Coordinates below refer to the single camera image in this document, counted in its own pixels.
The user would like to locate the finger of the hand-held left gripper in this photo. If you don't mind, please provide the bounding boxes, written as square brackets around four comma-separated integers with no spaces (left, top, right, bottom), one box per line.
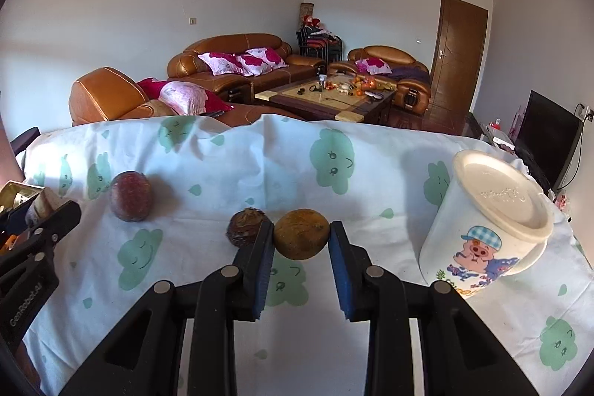
[0,207,33,239]
[28,200,82,258]

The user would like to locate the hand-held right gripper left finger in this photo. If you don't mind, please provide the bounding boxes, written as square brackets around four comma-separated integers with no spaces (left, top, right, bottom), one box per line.
[60,220,275,396]

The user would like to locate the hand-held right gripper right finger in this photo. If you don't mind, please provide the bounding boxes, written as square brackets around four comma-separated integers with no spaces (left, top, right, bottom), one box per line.
[329,220,539,396]

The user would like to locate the pink metal tin box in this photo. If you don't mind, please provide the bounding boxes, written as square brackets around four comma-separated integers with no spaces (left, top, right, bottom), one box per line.
[0,181,45,211]

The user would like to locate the small yellow round fruit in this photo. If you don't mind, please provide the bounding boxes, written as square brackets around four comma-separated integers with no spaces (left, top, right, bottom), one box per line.
[273,209,331,260]

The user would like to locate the brown water chestnut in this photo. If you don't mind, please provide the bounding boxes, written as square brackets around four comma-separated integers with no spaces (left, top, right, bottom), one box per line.
[226,208,270,247]

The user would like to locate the purple passion fruit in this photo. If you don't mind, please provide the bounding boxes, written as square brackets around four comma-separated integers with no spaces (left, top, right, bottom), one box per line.
[109,171,153,223]

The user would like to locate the white tablecloth green cloud print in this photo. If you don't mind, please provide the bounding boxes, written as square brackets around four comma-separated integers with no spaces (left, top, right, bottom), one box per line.
[19,113,594,396]

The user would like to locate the white cartoon pig mug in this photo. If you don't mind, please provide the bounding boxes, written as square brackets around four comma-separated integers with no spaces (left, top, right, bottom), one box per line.
[419,187,548,299]

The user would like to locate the red pillow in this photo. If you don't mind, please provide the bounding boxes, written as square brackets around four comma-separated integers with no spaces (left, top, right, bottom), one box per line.
[137,77,233,114]

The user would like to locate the pale pink pillow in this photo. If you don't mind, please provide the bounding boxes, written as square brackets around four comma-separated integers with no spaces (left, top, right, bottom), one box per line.
[158,81,208,116]

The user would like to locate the white plastic mug lid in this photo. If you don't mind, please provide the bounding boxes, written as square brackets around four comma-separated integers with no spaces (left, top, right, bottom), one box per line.
[452,149,555,243]

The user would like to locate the wooden coffee table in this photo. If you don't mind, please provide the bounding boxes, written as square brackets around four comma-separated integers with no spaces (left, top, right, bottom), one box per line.
[254,73,397,125]

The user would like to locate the pile of oranges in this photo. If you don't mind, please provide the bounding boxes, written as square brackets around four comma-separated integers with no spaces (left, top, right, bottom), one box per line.
[350,73,393,94]

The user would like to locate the brown leather three-seat sofa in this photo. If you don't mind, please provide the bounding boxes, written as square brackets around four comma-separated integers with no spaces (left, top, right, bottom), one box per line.
[167,33,328,94]

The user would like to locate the television stand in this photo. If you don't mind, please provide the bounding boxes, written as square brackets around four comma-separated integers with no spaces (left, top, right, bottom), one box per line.
[466,113,530,156]

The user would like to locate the white magenta floral pillow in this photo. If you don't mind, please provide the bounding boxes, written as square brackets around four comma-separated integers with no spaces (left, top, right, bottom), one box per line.
[236,47,287,76]
[355,57,391,75]
[197,51,245,76]

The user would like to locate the purple blanket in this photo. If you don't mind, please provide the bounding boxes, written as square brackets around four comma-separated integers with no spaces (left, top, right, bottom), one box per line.
[390,63,430,84]

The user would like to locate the brown leather armchair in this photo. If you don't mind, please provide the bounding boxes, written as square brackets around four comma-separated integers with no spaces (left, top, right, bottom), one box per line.
[327,46,432,116]

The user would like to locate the stacked dark chairs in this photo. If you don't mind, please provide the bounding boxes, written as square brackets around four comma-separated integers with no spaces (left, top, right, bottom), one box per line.
[296,25,343,63]

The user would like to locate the black flat television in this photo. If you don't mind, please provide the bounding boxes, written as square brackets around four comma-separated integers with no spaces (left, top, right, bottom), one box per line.
[514,90,583,193]

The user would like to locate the brown wooden door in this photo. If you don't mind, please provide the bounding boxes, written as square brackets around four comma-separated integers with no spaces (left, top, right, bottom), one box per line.
[429,0,489,121]

